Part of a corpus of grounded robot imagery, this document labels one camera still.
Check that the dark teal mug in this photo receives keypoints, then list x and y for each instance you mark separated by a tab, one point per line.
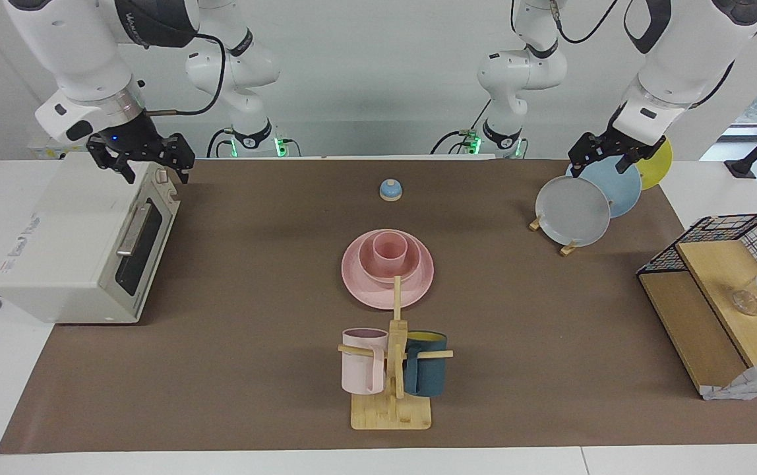
428	376

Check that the wooden mug rack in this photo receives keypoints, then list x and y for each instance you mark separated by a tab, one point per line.
392	412

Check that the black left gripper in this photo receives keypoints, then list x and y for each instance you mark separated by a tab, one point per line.
626	144

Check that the brown table mat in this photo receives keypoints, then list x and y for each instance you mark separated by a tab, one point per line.
253	369

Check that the grey plate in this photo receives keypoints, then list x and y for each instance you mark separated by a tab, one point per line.
570	214

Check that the pink bowl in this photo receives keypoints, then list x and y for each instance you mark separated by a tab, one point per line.
378	274

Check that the white toaster oven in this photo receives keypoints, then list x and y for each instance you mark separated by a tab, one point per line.
62	237

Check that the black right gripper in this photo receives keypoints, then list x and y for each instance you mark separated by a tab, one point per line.
138	140

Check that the wooden plate rack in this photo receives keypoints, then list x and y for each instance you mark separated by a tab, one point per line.
568	249

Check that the pink cup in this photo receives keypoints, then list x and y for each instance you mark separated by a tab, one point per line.
390	249

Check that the clear glass cup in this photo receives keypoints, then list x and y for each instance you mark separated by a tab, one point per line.
746	302

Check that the blue bell with wooden base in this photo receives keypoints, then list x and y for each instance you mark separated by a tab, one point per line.
391	191

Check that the light blue plate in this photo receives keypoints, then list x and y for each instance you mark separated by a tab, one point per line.
619	191

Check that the pink plate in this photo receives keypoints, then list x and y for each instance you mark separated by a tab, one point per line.
355	287

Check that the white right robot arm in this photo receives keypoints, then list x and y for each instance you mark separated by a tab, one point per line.
82	59

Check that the light pink mug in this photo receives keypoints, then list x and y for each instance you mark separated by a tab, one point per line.
360	373

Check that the yellow plate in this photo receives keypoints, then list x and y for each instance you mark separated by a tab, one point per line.
657	170

